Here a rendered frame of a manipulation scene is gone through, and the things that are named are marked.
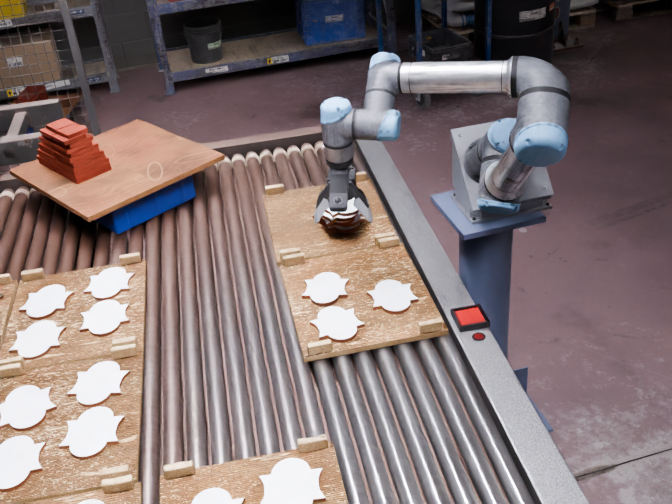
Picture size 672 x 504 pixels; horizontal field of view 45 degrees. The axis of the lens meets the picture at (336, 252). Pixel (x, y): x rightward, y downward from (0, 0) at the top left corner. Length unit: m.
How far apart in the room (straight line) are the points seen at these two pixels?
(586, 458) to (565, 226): 1.54
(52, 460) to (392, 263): 0.98
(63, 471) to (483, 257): 1.42
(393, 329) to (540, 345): 1.52
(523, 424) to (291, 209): 1.07
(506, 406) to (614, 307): 1.91
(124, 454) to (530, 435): 0.83
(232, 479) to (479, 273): 1.25
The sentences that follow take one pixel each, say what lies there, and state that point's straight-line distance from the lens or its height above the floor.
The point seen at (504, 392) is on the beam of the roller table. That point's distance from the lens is 1.80.
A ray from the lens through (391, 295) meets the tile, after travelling 2.02.
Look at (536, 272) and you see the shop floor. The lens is 3.80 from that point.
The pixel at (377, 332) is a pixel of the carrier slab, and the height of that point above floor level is 0.94.
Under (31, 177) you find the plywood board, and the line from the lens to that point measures 2.74.
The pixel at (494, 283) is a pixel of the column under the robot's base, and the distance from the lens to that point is 2.62.
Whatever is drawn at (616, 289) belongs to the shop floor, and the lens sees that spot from 3.74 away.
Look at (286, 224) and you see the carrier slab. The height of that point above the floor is 0.94.
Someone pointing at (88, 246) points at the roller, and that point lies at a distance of 2.51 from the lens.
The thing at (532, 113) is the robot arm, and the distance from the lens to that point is 1.86.
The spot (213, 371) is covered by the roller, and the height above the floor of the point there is 0.92.
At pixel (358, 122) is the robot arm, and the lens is 1.95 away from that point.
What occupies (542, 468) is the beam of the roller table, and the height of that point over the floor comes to 0.91.
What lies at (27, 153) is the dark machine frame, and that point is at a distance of 3.11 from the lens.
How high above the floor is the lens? 2.13
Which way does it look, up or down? 32 degrees down
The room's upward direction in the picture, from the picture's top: 5 degrees counter-clockwise
